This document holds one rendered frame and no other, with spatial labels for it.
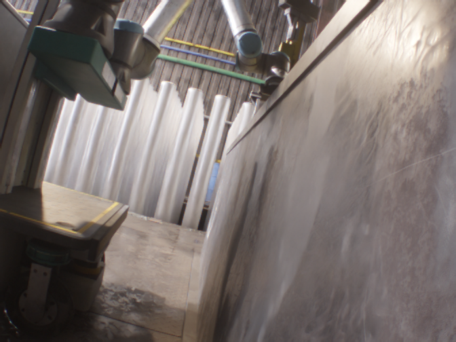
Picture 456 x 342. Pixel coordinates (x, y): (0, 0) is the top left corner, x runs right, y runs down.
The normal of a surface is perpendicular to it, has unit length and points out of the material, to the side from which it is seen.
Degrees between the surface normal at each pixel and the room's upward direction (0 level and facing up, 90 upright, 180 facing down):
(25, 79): 90
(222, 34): 90
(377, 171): 90
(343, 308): 90
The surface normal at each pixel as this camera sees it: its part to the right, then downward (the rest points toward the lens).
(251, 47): -0.05, 0.03
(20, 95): 0.17, 0.00
